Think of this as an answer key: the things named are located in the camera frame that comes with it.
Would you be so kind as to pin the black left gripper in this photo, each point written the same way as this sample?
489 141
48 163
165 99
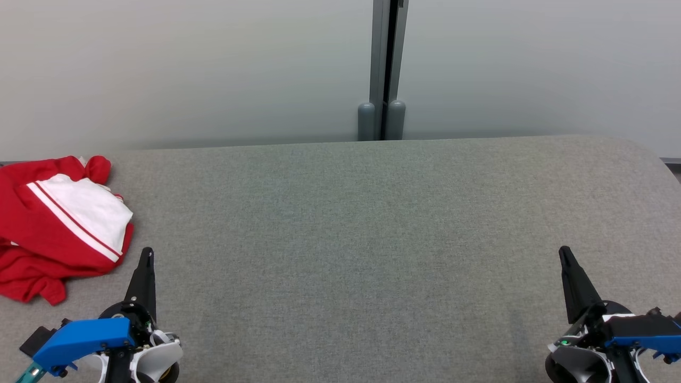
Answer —
127 310

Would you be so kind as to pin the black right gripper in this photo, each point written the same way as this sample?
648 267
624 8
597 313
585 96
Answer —
606 311

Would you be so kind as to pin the red jersey shirt number 23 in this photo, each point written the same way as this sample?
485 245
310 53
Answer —
80 213

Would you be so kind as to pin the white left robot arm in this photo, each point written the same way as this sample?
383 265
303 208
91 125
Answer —
157 356

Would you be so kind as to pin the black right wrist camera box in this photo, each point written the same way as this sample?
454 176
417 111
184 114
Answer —
652 319

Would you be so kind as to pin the teal left camera connector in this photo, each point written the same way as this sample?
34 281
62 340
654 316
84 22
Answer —
29 374

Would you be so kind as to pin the grey cylindrical post cap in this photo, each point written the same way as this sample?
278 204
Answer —
366 122
396 121

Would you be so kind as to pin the grey partition post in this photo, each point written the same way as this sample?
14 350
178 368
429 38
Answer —
387 53

